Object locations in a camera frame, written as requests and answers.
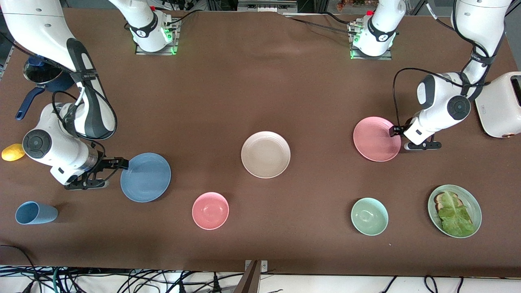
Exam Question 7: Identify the black floor cable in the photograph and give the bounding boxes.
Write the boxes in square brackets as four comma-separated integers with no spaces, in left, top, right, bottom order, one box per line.
[0,244,40,293]

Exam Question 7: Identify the pink plate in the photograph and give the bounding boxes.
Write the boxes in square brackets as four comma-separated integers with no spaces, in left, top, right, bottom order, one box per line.
[353,116,402,162]

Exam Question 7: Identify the green plate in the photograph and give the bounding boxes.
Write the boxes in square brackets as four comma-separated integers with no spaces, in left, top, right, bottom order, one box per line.
[427,184,482,238]

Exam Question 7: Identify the blue plate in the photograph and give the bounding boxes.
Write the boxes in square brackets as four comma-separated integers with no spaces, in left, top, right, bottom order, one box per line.
[120,153,172,203]

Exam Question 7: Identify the green bowl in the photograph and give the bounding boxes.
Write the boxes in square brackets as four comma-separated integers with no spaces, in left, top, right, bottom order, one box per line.
[351,197,389,236]

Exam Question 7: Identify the dark camera pole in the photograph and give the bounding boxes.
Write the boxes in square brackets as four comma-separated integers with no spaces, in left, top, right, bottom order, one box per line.
[233,260,261,293]

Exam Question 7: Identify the toasted bread slice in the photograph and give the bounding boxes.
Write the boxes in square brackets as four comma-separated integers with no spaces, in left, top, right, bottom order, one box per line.
[434,192,464,213]

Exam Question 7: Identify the beige plate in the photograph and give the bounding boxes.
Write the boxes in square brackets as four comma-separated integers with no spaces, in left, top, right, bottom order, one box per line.
[241,131,291,179]

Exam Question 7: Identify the yellow lemon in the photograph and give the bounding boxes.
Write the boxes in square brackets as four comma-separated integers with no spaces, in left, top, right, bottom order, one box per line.
[1,143,26,162]

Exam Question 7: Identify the green lettuce leaf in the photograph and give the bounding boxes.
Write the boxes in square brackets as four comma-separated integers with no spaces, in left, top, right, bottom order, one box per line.
[437,191,475,238]

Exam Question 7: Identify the aluminium frame bar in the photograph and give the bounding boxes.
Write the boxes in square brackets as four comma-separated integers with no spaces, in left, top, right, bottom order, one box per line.
[237,0,298,13]

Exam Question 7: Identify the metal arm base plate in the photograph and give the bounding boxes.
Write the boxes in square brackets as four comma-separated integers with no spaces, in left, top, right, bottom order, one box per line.
[136,18,178,56]
[349,22,392,61]

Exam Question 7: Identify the glass lid with blue knob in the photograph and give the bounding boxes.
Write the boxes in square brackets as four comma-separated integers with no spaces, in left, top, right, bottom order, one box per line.
[23,56,63,85]

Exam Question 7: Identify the brown table cloth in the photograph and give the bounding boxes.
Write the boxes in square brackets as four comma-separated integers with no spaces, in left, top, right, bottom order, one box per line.
[0,7,521,277]

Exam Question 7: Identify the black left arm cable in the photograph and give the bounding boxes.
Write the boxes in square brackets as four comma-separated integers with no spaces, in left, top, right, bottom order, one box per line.
[392,0,507,129]

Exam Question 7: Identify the pink bowl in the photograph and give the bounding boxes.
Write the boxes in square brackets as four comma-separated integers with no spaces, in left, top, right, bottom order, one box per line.
[192,192,230,230]

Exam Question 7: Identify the dark blue saucepan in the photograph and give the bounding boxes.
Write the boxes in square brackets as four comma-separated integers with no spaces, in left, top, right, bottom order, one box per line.
[15,55,76,121]

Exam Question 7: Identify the blue cup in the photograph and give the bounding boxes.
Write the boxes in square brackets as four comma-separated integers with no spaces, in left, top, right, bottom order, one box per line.
[15,201,59,225]

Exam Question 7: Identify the black cable on cloth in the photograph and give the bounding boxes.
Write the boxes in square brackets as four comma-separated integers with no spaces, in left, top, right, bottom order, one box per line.
[285,15,359,35]

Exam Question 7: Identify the white toaster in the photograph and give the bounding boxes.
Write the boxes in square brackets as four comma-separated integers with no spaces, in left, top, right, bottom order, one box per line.
[475,72,521,139]

